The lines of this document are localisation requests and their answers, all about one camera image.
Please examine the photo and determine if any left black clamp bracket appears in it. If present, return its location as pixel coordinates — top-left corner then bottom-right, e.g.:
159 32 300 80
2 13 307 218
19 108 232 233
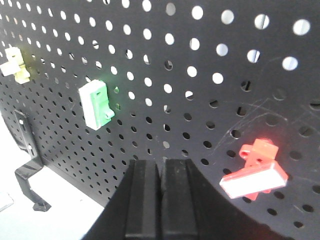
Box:
14 110 51 212

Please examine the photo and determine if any yellow toggle switch lower left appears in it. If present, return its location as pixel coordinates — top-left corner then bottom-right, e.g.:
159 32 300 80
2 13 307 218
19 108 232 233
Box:
0 47 31 84

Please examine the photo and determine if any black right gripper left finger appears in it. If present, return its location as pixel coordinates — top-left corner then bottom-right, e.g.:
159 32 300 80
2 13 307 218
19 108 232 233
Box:
83 160 161 240

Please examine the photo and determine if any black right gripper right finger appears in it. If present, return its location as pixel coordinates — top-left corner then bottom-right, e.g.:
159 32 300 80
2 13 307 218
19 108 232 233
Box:
161 159 284 240

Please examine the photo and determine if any black perforated pegboard panel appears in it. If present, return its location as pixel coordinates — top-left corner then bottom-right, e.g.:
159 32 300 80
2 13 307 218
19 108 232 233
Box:
0 0 320 240

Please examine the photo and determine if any white standing desk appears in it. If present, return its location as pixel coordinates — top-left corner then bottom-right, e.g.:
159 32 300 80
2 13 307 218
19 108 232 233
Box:
0 120 103 240

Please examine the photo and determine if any green white toggle switch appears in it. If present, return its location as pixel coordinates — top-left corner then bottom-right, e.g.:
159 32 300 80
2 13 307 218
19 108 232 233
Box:
78 79 115 131

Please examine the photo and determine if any red toggle switch lower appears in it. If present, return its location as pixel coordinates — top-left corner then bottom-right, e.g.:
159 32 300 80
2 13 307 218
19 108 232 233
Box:
219 138 289 201

